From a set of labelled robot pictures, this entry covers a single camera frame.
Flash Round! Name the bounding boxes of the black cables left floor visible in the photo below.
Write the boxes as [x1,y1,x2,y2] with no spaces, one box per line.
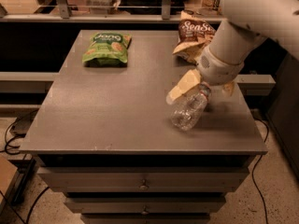
[0,109,39,156]

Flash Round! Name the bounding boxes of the green rice chip bag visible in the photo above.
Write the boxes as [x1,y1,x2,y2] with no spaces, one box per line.
[82,32,132,66]

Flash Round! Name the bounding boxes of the black cable right floor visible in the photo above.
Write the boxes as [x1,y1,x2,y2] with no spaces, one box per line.
[250,119,270,224]

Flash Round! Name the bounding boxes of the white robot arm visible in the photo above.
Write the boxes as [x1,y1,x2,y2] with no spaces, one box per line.
[166,0,299,105]

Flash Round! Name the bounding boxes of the middle drawer with knob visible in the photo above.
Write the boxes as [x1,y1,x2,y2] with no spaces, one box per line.
[64,197,226,215]

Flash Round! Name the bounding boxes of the bottom drawer front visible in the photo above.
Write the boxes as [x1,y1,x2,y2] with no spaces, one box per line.
[81,214,209,224]

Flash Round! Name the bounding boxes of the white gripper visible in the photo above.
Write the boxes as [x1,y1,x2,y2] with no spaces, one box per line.
[166,47,244,105]

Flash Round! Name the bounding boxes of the grey drawer cabinet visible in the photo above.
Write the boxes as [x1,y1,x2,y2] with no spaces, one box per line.
[19,29,269,224]

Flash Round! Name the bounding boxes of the black bag background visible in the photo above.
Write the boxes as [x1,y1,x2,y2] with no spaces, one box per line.
[118,0,187,15]

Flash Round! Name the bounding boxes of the top drawer with knob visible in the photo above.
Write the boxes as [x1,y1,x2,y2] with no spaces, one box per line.
[37,167,249,192]

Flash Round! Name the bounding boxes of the clear plastic water bottle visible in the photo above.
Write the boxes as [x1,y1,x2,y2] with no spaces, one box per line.
[171,83,211,132]

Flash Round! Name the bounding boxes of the wooden board left floor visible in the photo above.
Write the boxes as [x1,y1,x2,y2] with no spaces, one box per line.
[0,156,19,214]

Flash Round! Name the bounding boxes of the brown yellow chip bag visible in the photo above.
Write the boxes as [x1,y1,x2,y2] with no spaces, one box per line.
[173,11,216,64]

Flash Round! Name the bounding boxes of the drawer with knob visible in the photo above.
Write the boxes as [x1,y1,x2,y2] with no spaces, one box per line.
[37,167,249,192]
[64,197,226,215]

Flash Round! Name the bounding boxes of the grey metal railing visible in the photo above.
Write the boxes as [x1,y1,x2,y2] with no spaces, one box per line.
[0,0,223,24]

